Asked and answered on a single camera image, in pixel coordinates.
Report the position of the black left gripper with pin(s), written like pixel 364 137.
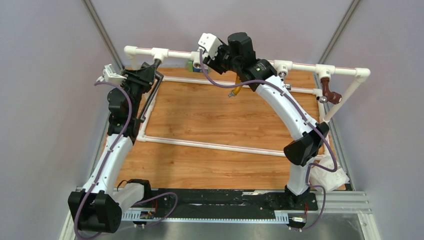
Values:
pixel 144 77

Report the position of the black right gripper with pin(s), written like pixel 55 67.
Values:
pixel 215 63

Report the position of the dark grey long faucet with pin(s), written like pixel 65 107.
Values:
pixel 159 78

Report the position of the white PVC pipe frame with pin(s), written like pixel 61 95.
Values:
pixel 194 112

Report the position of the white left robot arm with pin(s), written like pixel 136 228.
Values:
pixel 97 208

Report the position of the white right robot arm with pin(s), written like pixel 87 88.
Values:
pixel 307 134

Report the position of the yellow faucet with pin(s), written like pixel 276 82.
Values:
pixel 235 91

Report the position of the green blue small box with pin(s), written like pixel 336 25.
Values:
pixel 192 68

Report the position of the chrome faucet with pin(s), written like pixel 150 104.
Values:
pixel 283 75

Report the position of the brown faucet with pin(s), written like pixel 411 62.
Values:
pixel 331 96

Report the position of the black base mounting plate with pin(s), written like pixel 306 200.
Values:
pixel 221 205

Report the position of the white thread seal tape roll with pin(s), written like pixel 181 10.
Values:
pixel 329 180

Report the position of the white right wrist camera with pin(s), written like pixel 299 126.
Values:
pixel 210 44

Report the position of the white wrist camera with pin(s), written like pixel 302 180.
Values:
pixel 210 44
pixel 109 75

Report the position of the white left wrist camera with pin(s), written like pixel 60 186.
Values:
pixel 109 75

